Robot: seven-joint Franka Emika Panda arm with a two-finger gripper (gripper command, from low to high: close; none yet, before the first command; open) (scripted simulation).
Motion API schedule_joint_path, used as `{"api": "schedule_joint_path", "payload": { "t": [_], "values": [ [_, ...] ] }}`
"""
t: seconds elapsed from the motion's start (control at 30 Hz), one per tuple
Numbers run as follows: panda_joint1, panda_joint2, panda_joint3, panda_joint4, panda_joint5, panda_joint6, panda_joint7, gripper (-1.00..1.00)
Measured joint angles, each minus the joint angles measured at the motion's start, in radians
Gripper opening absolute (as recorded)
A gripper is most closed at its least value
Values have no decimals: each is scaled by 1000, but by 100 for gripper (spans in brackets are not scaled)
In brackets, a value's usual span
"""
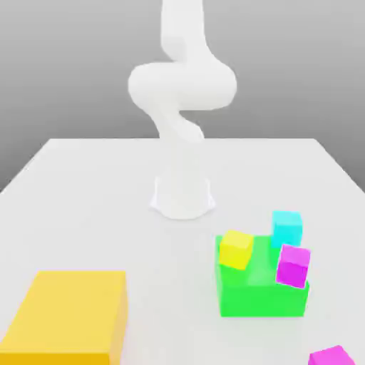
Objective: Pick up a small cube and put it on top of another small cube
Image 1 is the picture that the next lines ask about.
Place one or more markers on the large orange box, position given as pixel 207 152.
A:
pixel 65 316

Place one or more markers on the small yellow cube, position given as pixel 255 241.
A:
pixel 235 251

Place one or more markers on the large green box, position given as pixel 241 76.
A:
pixel 262 299

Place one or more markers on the small cyan cube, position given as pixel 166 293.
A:
pixel 286 228

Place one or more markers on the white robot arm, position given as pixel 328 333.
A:
pixel 182 85

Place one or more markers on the small magenta cube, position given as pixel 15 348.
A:
pixel 293 268
pixel 330 358

